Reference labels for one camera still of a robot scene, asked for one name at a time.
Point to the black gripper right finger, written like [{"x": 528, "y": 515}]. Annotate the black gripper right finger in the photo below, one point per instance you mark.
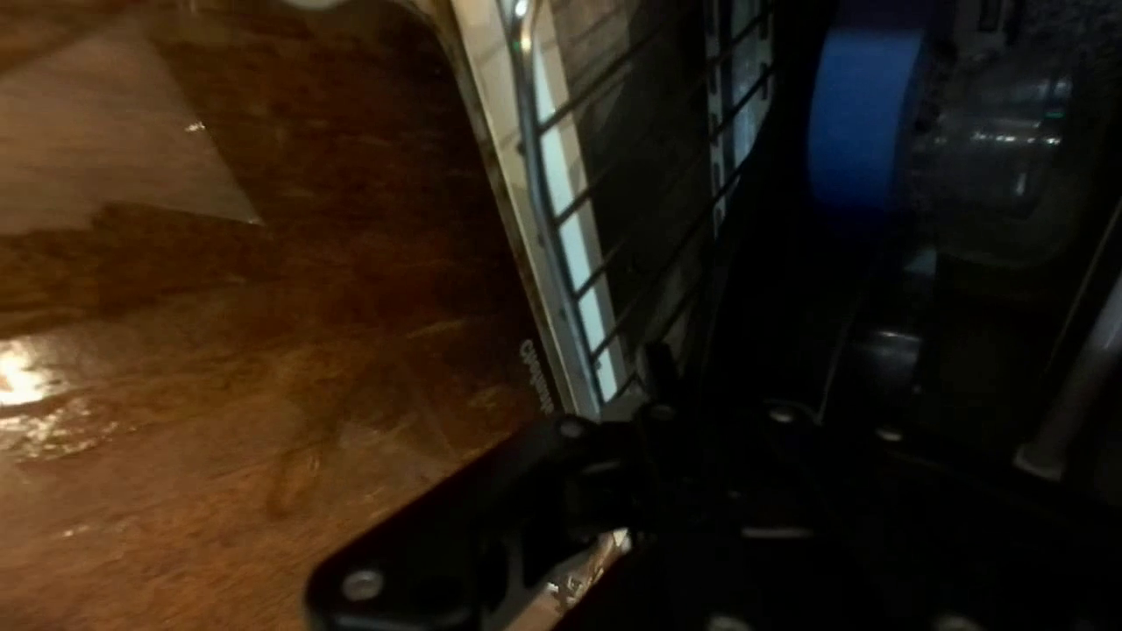
[{"x": 888, "y": 467}]

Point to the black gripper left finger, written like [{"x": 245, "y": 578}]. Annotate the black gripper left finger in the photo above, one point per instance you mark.
[{"x": 503, "y": 526}]

